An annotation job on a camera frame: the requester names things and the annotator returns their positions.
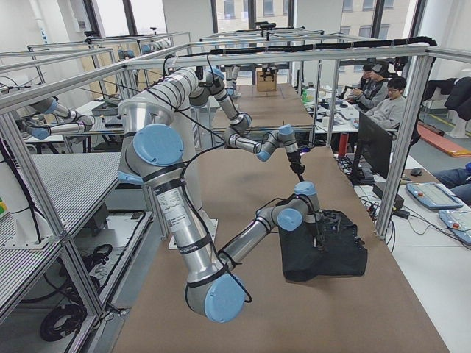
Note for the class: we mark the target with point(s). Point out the teach pendant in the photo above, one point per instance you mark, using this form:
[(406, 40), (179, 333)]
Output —
[(433, 196)]

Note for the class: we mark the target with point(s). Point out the black computer monitor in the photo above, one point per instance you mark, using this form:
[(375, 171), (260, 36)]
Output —
[(372, 155)]

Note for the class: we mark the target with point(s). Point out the seated man grey sweater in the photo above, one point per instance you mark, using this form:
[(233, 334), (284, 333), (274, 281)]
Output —
[(389, 113)]

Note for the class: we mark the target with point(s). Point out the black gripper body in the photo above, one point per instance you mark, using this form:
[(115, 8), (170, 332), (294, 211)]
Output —
[(316, 229), (295, 162)]

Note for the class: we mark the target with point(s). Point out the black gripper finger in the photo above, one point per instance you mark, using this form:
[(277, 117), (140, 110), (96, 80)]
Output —
[(300, 177)]

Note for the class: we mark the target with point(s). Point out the black graphic t-shirt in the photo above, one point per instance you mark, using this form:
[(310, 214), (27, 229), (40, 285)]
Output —
[(301, 262)]

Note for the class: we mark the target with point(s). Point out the cardboard box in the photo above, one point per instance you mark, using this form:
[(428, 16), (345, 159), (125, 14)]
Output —
[(266, 80)]

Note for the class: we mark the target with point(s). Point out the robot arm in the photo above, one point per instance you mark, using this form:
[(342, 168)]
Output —
[(152, 155), (250, 128)]

